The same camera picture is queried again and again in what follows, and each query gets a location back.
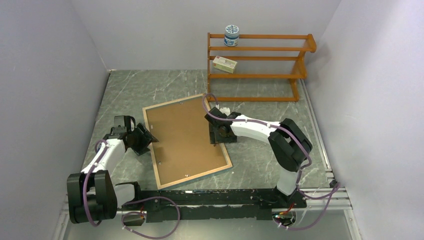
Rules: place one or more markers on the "small white green box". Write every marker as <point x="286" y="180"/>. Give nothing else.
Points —
<point x="224" y="64"/>

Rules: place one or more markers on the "orange wooden shelf rack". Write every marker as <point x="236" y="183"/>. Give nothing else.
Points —
<point x="261" y="56"/>

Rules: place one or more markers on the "blue wooden picture frame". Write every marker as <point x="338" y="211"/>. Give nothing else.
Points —
<point x="185" y="142"/>

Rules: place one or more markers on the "blue white ceramic jar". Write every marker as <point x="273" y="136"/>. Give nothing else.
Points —
<point x="231" y="35"/>

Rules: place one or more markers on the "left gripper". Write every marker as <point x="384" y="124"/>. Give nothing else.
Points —
<point x="146" y="139"/>

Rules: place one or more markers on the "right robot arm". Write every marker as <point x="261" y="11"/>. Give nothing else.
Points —
<point x="289" y="144"/>

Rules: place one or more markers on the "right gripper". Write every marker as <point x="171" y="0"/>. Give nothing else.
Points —
<point x="214" y="137"/>

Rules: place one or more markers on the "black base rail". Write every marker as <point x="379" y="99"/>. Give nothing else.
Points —
<point x="169" y="205"/>

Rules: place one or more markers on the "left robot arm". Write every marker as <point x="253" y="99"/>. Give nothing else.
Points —
<point x="92" y="195"/>

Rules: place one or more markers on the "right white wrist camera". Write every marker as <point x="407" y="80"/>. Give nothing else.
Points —
<point x="225" y="110"/>

